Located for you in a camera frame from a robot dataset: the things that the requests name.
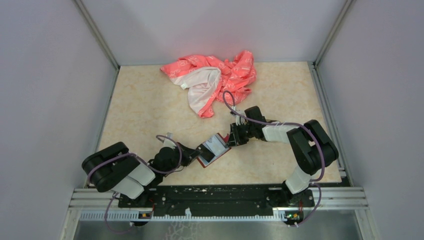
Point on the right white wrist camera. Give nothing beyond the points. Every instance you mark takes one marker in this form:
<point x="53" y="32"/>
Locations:
<point x="239" y="116"/>

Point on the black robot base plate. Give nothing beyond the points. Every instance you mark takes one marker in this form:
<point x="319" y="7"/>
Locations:
<point x="246" y="200"/>

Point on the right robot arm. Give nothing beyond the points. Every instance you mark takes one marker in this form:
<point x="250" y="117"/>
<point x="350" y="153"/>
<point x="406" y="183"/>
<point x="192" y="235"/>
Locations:
<point x="312" y="147"/>

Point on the aluminium front frame rail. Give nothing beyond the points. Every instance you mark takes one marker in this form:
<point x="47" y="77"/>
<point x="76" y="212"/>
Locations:
<point x="95" y="205"/>

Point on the red card holder wallet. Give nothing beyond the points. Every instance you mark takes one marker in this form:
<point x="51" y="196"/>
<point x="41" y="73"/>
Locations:
<point x="216" y="144"/>

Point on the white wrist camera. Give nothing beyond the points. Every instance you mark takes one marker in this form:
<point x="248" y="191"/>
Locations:
<point x="168" y="141"/>
<point x="239" y="116"/>

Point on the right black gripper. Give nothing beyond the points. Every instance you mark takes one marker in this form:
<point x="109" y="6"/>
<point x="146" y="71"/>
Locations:
<point x="234" y="138"/>

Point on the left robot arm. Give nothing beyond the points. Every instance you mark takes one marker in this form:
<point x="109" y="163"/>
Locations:
<point x="117" y="169"/>

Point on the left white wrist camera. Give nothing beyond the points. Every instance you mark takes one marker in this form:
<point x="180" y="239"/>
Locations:
<point x="168" y="141"/>

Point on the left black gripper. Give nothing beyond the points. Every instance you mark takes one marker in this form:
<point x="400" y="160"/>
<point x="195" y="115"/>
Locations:
<point x="189" y="154"/>

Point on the pink and white cloth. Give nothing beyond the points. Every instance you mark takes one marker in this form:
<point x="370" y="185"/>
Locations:
<point x="209" y="79"/>

